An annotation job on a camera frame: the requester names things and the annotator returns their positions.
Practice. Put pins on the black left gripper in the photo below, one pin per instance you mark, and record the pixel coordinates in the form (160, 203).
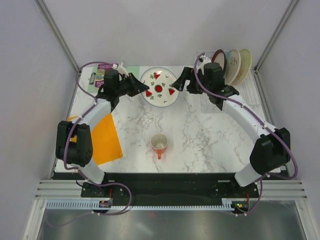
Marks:
(137, 86)

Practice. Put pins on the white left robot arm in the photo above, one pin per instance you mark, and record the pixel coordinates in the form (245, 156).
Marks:
(74, 140)

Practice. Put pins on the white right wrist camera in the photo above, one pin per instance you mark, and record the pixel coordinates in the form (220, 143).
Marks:
(203, 60)

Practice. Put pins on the dark red rimmed plate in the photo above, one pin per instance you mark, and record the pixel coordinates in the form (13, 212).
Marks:
(220, 57)

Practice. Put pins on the white slotted cable duct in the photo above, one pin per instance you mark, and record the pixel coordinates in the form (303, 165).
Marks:
(99, 205)

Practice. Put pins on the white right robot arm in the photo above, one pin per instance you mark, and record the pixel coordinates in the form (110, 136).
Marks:
(271, 145)

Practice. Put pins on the watermelon pattern white plate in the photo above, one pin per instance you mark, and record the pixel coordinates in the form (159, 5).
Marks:
(160, 93)

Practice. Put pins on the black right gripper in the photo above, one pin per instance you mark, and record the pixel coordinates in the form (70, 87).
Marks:
(179, 84)

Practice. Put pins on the orange ceramic mug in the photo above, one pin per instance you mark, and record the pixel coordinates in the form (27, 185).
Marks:
(159, 143)

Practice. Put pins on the purple paperback book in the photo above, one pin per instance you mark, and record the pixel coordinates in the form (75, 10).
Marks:
(104, 72)

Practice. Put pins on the clear wire dish rack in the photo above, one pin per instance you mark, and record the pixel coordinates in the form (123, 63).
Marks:
(247, 89)

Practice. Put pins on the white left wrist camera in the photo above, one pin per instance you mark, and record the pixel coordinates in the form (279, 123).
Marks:
(121, 69)

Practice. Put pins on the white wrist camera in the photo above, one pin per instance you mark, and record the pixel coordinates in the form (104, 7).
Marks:
(203, 60)
(121, 69)

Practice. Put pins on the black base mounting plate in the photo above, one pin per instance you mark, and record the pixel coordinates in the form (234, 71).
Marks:
(168, 189)

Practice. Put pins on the blue and cream plate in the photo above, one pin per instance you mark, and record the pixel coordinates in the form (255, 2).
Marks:
(233, 58)

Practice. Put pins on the cream yellow plate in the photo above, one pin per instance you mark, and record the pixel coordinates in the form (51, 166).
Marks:
(245, 67)

